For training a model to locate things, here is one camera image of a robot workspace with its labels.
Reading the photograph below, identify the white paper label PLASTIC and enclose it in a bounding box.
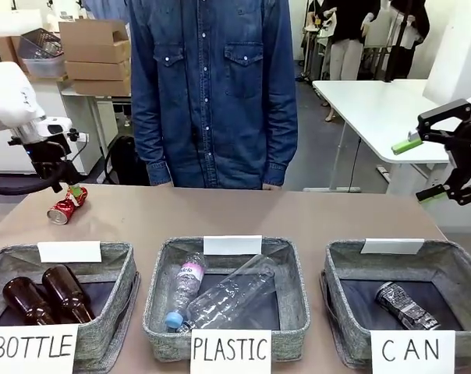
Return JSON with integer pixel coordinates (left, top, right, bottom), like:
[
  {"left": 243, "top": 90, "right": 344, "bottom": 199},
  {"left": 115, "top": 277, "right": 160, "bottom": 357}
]
[{"left": 189, "top": 329, "right": 273, "bottom": 374}]

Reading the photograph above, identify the white paper label BOTTLE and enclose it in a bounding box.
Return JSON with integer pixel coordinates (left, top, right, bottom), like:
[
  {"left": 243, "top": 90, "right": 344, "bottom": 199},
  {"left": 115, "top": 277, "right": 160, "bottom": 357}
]
[{"left": 0, "top": 323, "right": 80, "bottom": 374}]

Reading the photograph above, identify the open cardboard box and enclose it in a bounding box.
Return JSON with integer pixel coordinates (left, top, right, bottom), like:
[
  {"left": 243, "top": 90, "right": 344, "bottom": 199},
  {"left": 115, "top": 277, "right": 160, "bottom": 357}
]
[{"left": 58, "top": 19, "right": 133, "bottom": 64}]

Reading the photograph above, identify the brown glass bottle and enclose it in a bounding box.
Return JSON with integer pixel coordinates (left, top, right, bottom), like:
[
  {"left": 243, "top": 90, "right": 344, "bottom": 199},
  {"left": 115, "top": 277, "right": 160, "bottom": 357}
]
[
  {"left": 2, "top": 276, "right": 58, "bottom": 326},
  {"left": 41, "top": 264, "right": 97, "bottom": 325}
]

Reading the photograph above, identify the grey fabric basket bottle label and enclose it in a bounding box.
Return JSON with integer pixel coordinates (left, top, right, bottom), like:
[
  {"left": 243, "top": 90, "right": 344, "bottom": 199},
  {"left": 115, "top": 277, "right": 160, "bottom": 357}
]
[{"left": 0, "top": 241, "right": 141, "bottom": 369}]

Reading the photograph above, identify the white background desk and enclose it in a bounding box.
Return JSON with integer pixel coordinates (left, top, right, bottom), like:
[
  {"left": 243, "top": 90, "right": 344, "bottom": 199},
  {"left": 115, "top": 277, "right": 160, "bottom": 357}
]
[{"left": 61, "top": 83, "right": 133, "bottom": 184}]

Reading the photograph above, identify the blank white card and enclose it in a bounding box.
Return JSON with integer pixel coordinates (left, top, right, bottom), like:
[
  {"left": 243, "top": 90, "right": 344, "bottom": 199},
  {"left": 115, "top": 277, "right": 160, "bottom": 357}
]
[
  {"left": 37, "top": 241, "right": 103, "bottom": 263},
  {"left": 359, "top": 238, "right": 426, "bottom": 256},
  {"left": 203, "top": 235, "right": 263, "bottom": 256}
]

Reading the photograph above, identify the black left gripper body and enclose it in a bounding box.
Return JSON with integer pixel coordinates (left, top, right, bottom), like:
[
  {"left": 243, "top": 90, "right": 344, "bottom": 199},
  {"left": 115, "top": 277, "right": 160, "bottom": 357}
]
[{"left": 26, "top": 139, "right": 73, "bottom": 185}]

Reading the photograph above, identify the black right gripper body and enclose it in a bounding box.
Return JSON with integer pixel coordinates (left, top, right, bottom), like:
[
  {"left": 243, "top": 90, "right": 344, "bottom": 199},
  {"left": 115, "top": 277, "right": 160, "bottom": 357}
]
[{"left": 441, "top": 115, "right": 471, "bottom": 206}]

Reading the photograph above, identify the black backpack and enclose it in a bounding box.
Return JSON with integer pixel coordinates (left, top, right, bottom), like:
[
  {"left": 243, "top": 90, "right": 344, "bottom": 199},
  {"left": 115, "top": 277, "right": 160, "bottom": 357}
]
[{"left": 104, "top": 135, "right": 151, "bottom": 187}]

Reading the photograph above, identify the clear plastic storage bin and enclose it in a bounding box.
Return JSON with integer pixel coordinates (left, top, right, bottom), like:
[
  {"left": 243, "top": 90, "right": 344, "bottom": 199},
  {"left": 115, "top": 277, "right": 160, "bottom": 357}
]
[{"left": 16, "top": 29, "right": 68, "bottom": 79}]

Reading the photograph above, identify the person in denim shirt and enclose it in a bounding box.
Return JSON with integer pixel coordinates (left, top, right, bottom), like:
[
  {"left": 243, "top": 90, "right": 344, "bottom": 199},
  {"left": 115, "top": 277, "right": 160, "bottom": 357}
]
[{"left": 129, "top": 0, "right": 299, "bottom": 191}]

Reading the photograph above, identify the large clear plastic bottle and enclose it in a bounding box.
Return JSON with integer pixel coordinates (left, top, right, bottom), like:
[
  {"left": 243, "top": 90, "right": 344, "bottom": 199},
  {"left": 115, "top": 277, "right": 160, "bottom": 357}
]
[{"left": 176, "top": 254, "right": 280, "bottom": 333}]

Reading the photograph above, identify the flat closed cardboard box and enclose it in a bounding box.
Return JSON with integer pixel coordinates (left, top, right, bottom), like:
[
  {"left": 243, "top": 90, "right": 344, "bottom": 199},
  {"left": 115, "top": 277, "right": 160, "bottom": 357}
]
[
  {"left": 72, "top": 76, "right": 133, "bottom": 97},
  {"left": 65, "top": 59, "right": 132, "bottom": 82}
]

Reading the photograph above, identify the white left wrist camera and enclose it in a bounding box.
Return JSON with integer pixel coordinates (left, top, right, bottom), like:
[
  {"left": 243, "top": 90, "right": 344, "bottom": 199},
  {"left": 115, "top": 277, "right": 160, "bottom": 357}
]
[{"left": 66, "top": 129, "right": 90, "bottom": 144}]

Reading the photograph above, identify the person in black clothes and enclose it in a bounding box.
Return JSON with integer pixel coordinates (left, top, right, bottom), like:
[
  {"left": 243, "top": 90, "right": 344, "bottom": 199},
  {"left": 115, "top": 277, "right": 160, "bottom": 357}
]
[{"left": 382, "top": 0, "right": 431, "bottom": 83}]

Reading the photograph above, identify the person in white trousers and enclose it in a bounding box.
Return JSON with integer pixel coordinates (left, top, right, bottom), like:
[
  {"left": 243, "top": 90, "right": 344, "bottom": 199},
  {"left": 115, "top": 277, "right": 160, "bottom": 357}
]
[{"left": 323, "top": 0, "right": 372, "bottom": 82}]

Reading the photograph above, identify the black patterned can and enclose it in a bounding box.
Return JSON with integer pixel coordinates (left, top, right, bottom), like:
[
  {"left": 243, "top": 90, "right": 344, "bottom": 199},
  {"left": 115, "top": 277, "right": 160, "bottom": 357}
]
[{"left": 374, "top": 280, "right": 441, "bottom": 332}]

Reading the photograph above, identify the grey fabric basket can label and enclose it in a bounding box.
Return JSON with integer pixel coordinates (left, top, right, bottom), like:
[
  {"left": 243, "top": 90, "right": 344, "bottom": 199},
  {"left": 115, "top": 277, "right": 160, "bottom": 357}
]
[{"left": 320, "top": 238, "right": 471, "bottom": 369}]

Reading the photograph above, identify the white paper label CAN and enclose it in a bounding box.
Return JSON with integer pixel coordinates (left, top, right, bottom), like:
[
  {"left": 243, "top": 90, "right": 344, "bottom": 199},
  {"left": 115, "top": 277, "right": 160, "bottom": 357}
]
[{"left": 369, "top": 330, "right": 456, "bottom": 374}]

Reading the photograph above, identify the grey fabric basket plastic label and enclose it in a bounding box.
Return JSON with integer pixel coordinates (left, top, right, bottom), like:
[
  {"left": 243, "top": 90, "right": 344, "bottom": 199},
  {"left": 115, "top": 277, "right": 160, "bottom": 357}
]
[{"left": 143, "top": 235, "right": 311, "bottom": 362}]

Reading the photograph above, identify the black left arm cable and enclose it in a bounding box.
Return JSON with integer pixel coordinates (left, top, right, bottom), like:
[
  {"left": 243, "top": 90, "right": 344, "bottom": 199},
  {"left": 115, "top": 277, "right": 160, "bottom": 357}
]
[{"left": 0, "top": 161, "right": 71, "bottom": 196}]

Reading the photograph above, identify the small water bottle blue cap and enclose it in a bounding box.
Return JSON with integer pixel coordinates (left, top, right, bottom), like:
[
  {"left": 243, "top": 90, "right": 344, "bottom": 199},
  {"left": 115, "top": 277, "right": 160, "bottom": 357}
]
[{"left": 164, "top": 252, "right": 209, "bottom": 333}]

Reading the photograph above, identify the white table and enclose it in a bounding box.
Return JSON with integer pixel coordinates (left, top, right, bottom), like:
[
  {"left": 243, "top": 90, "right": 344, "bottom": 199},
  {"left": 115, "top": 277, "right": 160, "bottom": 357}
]
[{"left": 302, "top": 79, "right": 462, "bottom": 194}]

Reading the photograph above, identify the red crushed can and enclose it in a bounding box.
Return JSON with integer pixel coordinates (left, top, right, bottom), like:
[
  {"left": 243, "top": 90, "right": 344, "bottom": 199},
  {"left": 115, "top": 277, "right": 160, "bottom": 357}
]
[{"left": 45, "top": 185, "right": 90, "bottom": 227}]

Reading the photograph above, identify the small cardboard box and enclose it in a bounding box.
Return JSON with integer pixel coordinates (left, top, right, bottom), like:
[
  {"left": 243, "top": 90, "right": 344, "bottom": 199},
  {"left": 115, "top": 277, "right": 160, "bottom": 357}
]
[{"left": 0, "top": 35, "right": 30, "bottom": 75}]

